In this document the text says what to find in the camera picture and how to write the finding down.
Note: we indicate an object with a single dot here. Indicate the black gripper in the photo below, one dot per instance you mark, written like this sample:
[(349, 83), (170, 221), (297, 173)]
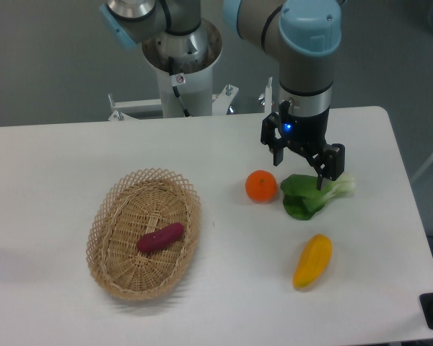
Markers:
[(306, 137)]

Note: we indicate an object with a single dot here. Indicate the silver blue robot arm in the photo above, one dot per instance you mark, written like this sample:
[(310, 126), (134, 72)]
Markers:
[(301, 36)]

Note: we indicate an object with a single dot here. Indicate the purple sweet potato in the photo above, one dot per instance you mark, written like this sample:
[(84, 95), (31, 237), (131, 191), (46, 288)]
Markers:
[(160, 239)]

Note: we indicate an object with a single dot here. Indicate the oval wicker basket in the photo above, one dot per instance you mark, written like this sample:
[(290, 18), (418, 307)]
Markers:
[(140, 203)]

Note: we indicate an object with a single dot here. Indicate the green bok choy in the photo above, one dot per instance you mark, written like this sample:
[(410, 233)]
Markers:
[(302, 200)]

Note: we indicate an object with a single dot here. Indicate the orange tangerine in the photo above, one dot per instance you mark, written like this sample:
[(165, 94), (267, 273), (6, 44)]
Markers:
[(261, 186)]

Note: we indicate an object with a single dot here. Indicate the yellow mango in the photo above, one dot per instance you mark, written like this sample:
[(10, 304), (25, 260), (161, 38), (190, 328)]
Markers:
[(313, 261)]

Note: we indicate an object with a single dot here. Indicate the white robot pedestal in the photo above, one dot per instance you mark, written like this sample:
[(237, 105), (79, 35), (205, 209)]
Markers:
[(183, 66)]

